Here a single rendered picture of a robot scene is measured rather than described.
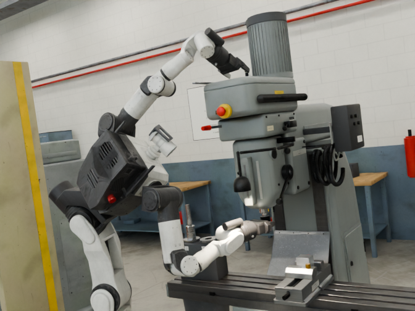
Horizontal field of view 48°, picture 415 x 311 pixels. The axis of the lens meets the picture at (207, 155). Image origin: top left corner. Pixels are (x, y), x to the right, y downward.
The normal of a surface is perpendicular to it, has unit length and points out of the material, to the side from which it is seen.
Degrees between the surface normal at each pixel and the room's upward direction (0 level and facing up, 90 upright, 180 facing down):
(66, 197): 90
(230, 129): 90
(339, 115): 90
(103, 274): 90
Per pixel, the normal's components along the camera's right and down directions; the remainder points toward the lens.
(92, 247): -0.29, 0.10
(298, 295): -0.55, 0.12
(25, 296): 0.81, -0.07
